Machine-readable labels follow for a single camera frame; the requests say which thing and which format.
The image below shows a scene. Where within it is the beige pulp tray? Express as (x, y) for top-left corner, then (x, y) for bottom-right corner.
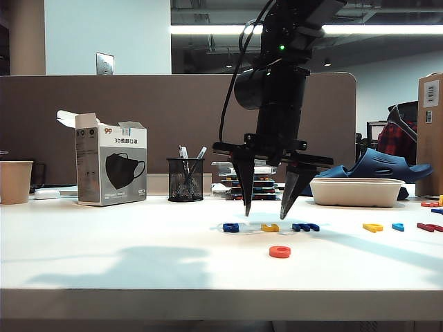
(309, 177), (406, 208)

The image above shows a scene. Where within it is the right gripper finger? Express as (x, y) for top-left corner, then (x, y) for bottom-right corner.
(230, 144), (256, 217)
(280, 162), (318, 221)

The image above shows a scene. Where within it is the brown desk divider panel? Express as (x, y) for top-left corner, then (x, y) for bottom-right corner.
(0, 72), (357, 185)

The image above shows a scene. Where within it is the grey face mask box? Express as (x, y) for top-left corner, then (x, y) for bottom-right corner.
(57, 109), (148, 207)

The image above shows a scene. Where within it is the metal wall switch plate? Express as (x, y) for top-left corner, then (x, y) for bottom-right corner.
(96, 52), (116, 76)

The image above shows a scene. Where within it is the white earbuds case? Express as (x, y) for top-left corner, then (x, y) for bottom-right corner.
(33, 189), (61, 200)

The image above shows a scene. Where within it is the clear plastic tray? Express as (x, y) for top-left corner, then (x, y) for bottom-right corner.
(211, 160), (282, 177)

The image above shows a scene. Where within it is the computer monitor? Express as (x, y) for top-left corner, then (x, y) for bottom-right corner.
(366, 120), (388, 149)

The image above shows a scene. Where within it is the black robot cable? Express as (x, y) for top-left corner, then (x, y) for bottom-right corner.
(218, 0), (278, 145)

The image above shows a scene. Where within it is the black mesh pen holder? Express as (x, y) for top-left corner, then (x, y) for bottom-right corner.
(166, 158), (205, 203)

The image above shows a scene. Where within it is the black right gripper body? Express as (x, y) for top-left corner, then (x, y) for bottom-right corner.
(212, 67), (335, 170)

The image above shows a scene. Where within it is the brown paper cup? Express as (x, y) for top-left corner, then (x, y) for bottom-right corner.
(0, 160), (34, 205)

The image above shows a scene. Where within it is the navy blue rubber slipper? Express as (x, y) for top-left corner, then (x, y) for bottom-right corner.
(347, 147), (434, 183)
(299, 165), (350, 197)

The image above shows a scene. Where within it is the brown cardboard box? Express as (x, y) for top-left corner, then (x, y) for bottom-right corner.
(415, 71), (443, 197)

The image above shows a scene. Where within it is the magnet letter blister pack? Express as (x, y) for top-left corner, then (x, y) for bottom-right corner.
(224, 193), (283, 202)
(226, 183), (283, 194)
(221, 176), (278, 185)

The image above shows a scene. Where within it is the red plaid shirt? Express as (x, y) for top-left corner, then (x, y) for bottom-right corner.
(376, 120), (418, 166)

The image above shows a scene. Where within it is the black office chair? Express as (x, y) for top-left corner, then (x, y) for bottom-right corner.
(387, 100), (419, 142)

